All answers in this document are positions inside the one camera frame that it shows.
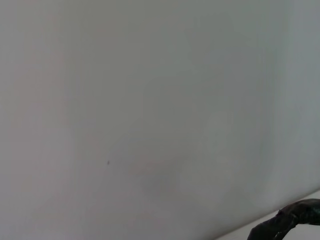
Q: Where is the black round teapot with handle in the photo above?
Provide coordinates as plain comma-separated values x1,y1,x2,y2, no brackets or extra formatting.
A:
246,197,320,240

